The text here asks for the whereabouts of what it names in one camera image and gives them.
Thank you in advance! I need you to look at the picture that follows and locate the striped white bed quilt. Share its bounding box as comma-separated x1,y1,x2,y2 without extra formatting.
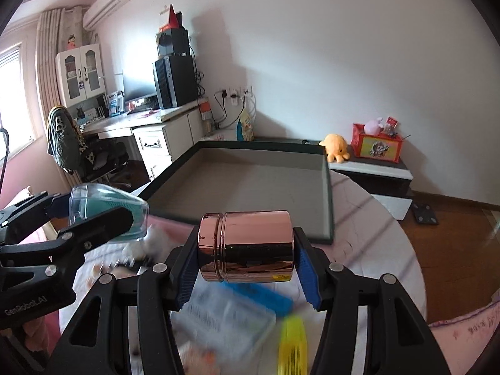
59,171,426,374

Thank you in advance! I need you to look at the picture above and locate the black office chair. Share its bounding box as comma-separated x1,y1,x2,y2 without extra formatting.
77,136,131,190

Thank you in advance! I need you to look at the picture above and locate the blue plastic box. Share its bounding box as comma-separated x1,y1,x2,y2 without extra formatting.
221,282,294,318

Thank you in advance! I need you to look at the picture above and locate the white glass-door cabinet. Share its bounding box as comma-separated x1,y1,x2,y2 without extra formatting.
55,44,106,108

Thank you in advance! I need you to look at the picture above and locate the yellow plastic comb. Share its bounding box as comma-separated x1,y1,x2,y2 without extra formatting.
277,315,308,375

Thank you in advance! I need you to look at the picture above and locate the wall power socket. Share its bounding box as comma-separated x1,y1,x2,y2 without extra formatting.
219,86,253,106

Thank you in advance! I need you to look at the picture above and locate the computer monitor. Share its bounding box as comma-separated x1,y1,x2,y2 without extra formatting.
123,70,156,103

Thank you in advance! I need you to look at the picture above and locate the red storage box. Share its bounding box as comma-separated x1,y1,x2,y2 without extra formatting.
351,124,403,163

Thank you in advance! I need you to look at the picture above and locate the black floor scale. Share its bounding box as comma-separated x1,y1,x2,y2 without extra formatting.
411,202,439,225

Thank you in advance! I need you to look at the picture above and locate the pink box with green rim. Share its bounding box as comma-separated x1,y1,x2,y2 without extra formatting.
139,141,335,245

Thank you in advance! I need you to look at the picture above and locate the white desk with drawers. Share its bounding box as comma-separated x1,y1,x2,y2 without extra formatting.
83,98,208,179

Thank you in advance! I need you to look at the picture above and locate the orange octopus plush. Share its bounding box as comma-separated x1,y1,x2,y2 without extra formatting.
319,134,350,163

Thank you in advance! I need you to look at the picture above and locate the clear teal plastic container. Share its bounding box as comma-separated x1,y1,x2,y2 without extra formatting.
68,183,149,242

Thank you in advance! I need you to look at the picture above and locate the red triangular paper item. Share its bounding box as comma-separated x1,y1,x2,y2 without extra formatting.
159,4,183,32

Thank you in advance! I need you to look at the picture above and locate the wall air conditioner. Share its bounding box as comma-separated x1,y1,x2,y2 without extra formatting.
82,0,130,31

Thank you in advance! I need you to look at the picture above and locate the white paper packet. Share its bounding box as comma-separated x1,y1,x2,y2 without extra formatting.
170,279,276,363

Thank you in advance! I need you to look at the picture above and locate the dark jacket on chair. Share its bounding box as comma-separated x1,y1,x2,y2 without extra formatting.
47,106,93,174

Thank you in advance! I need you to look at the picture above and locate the black speaker box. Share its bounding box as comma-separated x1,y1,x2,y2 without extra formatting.
156,28,190,57

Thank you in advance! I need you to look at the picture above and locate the rose gold metal canister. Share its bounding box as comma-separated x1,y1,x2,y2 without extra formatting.
197,211,294,283

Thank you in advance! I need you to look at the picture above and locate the small doll on cabinet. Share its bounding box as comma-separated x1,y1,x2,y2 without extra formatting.
67,34,77,50

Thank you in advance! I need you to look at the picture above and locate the black computer tower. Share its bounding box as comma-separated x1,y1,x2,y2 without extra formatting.
153,55,198,109

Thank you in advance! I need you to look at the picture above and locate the pink pillow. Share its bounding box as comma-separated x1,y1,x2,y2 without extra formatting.
430,301,499,374

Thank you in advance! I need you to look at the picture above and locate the pink plush toy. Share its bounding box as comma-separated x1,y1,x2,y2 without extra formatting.
363,118,384,136

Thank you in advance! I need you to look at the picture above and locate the blue yellow snack bag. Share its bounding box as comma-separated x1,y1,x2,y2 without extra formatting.
236,108,254,141

